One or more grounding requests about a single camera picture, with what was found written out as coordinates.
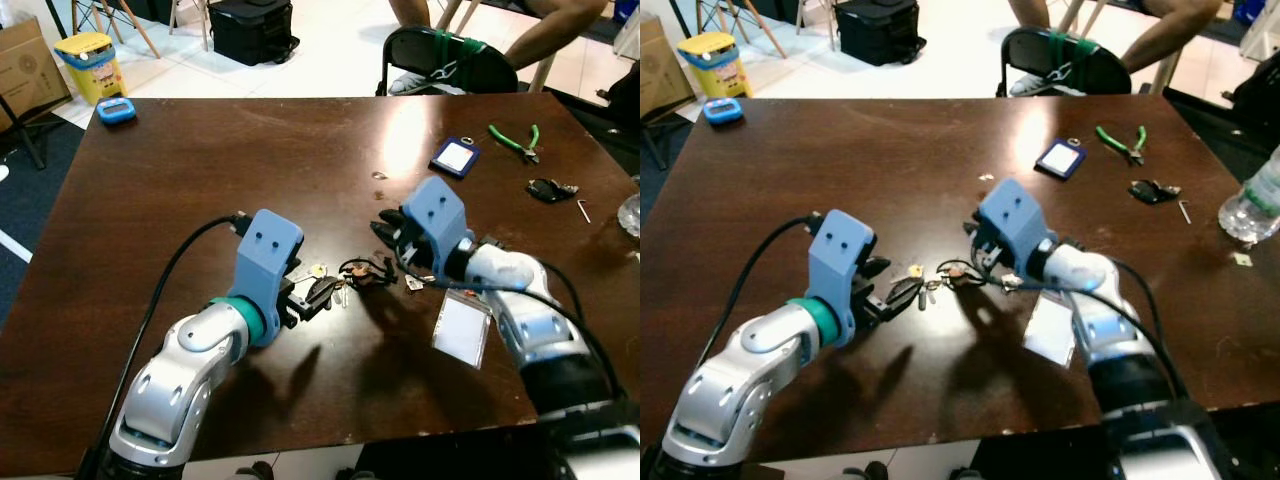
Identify dark blue card holder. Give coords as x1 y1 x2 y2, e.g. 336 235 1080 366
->
430 133 482 181
1034 133 1087 182

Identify clear ID badge holder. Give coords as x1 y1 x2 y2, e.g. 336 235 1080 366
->
1022 290 1079 368
431 293 494 370

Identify black car key fob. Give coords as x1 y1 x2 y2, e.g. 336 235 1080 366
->
1129 178 1183 206
527 177 580 205

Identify black storage bag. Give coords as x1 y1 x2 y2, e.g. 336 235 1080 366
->
207 0 301 67
835 0 926 67

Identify black stand leg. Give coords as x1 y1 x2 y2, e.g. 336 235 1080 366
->
640 120 669 171
0 93 48 171

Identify yellow plastic bin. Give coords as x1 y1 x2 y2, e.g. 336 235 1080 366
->
53 32 128 106
677 32 752 101

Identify black backpack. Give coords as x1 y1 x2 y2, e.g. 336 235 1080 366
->
1232 75 1280 151
608 62 641 151

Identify seated person bare legs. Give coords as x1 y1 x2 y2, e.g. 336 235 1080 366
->
1005 0 1226 98
388 0 613 98

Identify wooden legged chair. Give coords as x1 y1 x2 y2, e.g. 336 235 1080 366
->
697 0 788 59
70 0 161 59

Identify brown cardboard box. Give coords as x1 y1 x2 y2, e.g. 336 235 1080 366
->
0 17 73 129
640 15 698 121

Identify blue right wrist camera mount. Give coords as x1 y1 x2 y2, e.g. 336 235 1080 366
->
400 177 477 273
975 177 1057 273

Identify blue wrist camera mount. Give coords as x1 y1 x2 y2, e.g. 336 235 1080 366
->
234 209 305 348
975 177 1057 273
400 177 477 273
805 209 878 348

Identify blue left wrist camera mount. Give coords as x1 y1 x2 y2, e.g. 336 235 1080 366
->
805 209 878 348
234 209 305 348

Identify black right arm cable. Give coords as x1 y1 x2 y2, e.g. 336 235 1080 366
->
1000 262 1197 403
420 262 627 403

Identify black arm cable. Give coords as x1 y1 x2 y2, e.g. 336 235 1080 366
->
695 213 823 373
420 262 627 403
1000 262 1197 403
95 213 251 471

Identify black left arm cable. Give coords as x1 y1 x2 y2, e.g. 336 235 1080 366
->
95 213 251 471
695 213 823 373

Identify green handled pliers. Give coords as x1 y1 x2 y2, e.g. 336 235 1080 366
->
1094 123 1148 166
487 123 542 165

